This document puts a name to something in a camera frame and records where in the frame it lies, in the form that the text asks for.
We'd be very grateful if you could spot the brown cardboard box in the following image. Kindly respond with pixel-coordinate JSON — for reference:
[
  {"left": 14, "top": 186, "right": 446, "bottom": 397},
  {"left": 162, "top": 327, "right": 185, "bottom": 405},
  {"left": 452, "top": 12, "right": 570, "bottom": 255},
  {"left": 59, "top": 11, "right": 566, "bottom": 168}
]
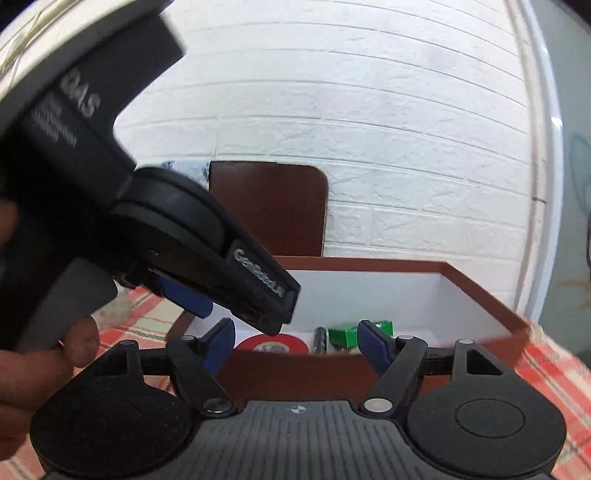
[{"left": 166, "top": 256, "right": 532, "bottom": 402}]

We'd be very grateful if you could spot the person's left hand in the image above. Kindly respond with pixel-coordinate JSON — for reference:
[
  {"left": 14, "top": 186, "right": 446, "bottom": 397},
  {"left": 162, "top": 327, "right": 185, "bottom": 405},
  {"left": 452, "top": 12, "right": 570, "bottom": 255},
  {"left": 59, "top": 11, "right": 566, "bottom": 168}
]
[{"left": 0, "top": 199, "right": 100, "bottom": 462}]

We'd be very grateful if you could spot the green box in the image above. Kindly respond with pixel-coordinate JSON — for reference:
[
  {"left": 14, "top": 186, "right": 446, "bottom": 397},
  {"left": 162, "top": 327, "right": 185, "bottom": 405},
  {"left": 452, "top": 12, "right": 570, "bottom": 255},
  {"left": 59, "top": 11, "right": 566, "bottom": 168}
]
[{"left": 328, "top": 320, "right": 394, "bottom": 350}]

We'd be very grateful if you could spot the brown box lid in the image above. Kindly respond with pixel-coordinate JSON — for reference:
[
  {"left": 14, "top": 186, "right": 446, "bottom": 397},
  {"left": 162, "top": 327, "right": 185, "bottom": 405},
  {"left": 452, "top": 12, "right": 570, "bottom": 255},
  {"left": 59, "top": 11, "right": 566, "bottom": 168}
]
[{"left": 209, "top": 161, "right": 329, "bottom": 258}]

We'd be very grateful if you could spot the red tape roll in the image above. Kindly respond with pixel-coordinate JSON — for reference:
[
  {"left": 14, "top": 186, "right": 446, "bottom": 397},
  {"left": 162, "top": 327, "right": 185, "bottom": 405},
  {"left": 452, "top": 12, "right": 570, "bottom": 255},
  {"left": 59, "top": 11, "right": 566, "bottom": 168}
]
[{"left": 235, "top": 333, "right": 309, "bottom": 355}]

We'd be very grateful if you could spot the white floral pillow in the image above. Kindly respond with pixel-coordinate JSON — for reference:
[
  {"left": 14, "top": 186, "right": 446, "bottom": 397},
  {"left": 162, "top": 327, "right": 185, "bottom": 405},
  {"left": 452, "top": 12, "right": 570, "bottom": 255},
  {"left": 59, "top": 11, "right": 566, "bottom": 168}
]
[{"left": 159, "top": 159, "right": 211, "bottom": 190}]

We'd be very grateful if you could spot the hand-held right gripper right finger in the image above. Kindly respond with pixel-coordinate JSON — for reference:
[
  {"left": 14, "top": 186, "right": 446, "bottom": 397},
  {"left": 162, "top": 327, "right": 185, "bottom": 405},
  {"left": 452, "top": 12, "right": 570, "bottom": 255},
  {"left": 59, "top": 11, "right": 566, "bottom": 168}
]
[{"left": 357, "top": 320, "right": 513, "bottom": 416}]

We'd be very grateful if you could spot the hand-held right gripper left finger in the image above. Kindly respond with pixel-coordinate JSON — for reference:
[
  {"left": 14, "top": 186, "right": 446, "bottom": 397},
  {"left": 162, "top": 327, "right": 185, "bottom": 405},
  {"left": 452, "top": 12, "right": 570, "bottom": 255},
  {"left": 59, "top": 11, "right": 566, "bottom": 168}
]
[{"left": 95, "top": 318, "right": 237, "bottom": 416}]

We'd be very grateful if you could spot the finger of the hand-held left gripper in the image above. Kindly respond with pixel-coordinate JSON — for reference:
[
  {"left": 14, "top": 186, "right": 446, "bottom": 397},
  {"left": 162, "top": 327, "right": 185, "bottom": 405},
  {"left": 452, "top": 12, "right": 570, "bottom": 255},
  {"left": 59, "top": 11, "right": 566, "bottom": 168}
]
[
  {"left": 222, "top": 231, "right": 302, "bottom": 337},
  {"left": 150, "top": 271, "right": 214, "bottom": 319}
]

